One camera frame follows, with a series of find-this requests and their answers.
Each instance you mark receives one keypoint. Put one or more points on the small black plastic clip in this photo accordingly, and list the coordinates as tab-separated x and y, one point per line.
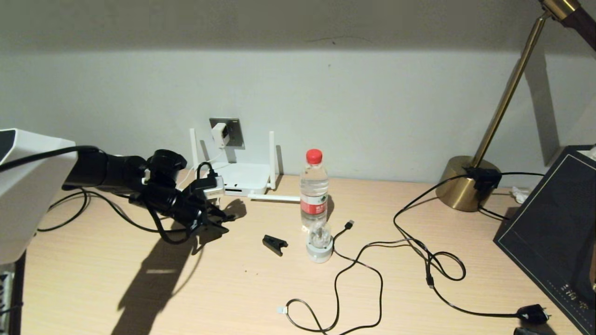
274	243

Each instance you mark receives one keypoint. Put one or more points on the black lamp base connector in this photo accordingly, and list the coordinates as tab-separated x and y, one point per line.
484	179

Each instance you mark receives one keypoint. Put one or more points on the grey wall socket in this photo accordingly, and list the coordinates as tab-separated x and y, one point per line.
236	135

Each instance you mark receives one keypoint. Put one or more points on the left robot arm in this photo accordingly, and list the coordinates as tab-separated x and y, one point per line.
28	195

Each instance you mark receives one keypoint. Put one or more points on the red-capped water bottle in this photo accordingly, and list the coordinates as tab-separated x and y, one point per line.
314	186

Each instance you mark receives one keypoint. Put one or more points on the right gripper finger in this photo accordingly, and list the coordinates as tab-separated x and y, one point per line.
526	331

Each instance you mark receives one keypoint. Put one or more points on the white power adapter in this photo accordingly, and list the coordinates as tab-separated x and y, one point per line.
220	135

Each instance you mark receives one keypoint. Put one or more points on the white router with antennas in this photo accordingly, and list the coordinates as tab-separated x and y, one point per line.
251	177

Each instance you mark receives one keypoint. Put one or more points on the small white object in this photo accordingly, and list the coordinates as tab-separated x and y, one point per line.
519	194

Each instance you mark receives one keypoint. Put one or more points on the small round white device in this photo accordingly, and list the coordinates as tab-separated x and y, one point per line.
319	251

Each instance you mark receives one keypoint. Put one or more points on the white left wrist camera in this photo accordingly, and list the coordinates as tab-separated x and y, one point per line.
212	190

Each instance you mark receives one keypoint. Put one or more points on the brass desk lamp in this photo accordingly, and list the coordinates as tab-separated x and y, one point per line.
458	186

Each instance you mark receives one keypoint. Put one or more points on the large black box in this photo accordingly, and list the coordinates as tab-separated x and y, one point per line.
549	223

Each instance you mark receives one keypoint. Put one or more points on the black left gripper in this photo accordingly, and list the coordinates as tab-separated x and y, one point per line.
177	207

